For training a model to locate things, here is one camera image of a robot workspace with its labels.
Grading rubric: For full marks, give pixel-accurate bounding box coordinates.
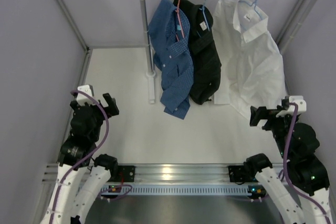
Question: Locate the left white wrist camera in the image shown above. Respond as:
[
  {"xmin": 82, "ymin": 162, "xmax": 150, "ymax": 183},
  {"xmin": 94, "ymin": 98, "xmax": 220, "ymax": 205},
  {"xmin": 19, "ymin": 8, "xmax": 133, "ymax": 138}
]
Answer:
[{"xmin": 76, "ymin": 84, "xmax": 94, "ymax": 106}]

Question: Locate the blue wire hanger with shirt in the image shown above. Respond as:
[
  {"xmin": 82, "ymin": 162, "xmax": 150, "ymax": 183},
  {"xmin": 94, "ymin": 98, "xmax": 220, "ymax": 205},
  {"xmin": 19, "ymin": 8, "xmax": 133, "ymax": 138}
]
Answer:
[{"xmin": 200, "ymin": 0, "xmax": 210, "ymax": 31}]

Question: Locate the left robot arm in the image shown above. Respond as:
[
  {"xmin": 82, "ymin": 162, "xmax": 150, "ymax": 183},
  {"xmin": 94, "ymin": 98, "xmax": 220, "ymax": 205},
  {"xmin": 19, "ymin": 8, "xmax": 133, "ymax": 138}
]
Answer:
[{"xmin": 41, "ymin": 90, "xmax": 119, "ymax": 223}]

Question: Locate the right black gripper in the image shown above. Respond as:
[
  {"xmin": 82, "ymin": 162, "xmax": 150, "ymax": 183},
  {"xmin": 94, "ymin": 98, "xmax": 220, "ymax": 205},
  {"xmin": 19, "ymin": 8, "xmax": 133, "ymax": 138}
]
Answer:
[{"xmin": 249, "ymin": 105, "xmax": 297, "ymax": 158}]

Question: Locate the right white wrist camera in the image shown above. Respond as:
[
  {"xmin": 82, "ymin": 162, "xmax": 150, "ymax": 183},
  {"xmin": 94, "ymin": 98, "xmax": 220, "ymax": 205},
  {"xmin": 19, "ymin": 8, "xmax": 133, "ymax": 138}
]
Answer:
[{"xmin": 276, "ymin": 95, "xmax": 307, "ymax": 118}]

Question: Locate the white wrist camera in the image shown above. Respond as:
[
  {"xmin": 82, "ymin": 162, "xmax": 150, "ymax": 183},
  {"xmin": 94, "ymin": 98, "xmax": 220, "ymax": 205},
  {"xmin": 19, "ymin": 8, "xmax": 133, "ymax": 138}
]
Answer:
[
  {"xmin": 76, "ymin": 84, "xmax": 94, "ymax": 106},
  {"xmin": 276, "ymin": 95, "xmax": 307, "ymax": 118}
]

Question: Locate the blue checked shirt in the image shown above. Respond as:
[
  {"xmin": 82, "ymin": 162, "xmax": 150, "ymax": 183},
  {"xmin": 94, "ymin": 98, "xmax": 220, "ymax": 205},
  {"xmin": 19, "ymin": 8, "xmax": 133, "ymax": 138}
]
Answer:
[{"xmin": 149, "ymin": 0, "xmax": 194, "ymax": 120}]

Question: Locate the grey slotted cable duct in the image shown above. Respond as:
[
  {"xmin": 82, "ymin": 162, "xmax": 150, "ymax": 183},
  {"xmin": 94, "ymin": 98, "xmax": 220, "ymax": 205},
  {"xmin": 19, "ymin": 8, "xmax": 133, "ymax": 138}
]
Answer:
[{"xmin": 101, "ymin": 184, "xmax": 266, "ymax": 196}]

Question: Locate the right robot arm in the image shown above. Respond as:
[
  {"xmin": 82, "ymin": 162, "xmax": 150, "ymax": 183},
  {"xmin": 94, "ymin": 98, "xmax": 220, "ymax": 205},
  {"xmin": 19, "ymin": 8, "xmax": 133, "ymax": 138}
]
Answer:
[{"xmin": 244, "ymin": 101, "xmax": 333, "ymax": 223}]

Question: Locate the aluminium mounting rail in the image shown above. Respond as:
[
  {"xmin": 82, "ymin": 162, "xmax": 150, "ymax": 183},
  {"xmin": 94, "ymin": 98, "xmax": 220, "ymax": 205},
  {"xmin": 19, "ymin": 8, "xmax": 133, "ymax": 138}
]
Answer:
[{"xmin": 41, "ymin": 163, "xmax": 289, "ymax": 184}]

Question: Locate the white shirt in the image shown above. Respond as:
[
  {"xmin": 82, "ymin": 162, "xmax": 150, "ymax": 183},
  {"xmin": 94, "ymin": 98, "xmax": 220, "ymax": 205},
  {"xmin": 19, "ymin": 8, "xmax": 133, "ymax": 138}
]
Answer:
[{"xmin": 212, "ymin": 0, "xmax": 286, "ymax": 119}]

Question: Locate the black shirt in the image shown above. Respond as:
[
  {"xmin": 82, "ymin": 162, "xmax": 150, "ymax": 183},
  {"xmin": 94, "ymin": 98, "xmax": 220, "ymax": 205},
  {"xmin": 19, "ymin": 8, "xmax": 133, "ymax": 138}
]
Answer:
[{"xmin": 173, "ymin": 0, "xmax": 222, "ymax": 105}]

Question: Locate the pink wire hanger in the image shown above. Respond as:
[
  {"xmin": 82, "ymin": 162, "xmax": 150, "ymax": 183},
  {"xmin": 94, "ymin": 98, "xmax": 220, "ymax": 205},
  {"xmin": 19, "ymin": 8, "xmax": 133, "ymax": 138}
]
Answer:
[{"xmin": 175, "ymin": 0, "xmax": 185, "ymax": 38}]

